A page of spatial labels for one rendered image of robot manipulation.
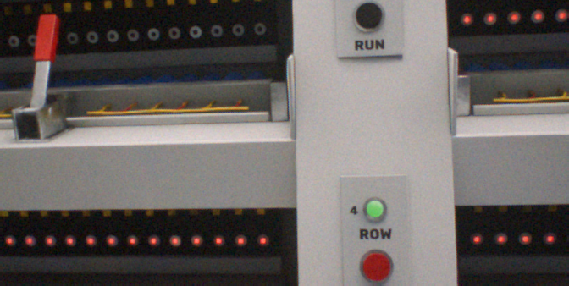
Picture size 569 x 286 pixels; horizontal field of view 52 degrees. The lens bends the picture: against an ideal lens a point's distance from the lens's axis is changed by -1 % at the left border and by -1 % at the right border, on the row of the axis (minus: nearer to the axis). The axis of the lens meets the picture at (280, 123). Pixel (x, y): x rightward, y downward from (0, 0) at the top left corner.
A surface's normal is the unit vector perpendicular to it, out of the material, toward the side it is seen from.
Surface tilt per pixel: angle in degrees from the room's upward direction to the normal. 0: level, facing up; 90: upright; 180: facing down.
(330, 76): 90
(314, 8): 90
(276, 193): 108
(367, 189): 90
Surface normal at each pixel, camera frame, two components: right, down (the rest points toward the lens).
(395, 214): -0.12, -0.07
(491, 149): -0.11, 0.24
